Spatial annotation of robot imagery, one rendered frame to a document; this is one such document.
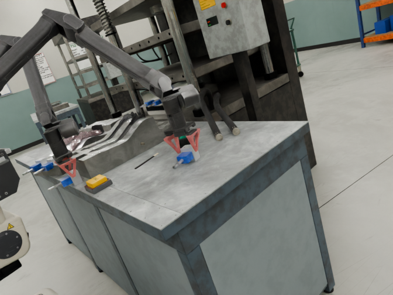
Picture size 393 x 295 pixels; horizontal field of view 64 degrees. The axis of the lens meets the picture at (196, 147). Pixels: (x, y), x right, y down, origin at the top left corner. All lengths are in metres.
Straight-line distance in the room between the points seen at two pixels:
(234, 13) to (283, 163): 0.79
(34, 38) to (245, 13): 0.92
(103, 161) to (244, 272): 0.72
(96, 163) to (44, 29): 0.53
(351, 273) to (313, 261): 0.32
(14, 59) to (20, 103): 7.40
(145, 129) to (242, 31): 0.66
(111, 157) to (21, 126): 7.29
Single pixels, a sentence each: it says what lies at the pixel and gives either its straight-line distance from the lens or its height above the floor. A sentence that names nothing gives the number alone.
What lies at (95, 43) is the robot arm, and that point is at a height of 1.29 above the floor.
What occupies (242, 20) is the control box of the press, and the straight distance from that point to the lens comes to 1.61.
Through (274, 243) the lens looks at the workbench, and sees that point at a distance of 1.20.
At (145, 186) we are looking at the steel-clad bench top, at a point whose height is 0.80.
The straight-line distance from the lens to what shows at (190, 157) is 1.12.
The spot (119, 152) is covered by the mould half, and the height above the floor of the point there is 0.85.
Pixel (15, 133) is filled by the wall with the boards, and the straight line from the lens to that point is 8.65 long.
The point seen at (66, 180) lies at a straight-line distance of 1.40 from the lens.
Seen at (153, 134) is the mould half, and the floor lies 0.85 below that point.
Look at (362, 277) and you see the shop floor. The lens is 1.72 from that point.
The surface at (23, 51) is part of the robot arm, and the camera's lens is 1.23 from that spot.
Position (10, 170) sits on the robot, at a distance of 1.35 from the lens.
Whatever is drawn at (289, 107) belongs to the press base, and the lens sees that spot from 2.36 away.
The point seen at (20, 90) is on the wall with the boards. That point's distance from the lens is 8.61.
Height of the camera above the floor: 1.20
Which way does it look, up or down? 18 degrees down
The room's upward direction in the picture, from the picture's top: 18 degrees counter-clockwise
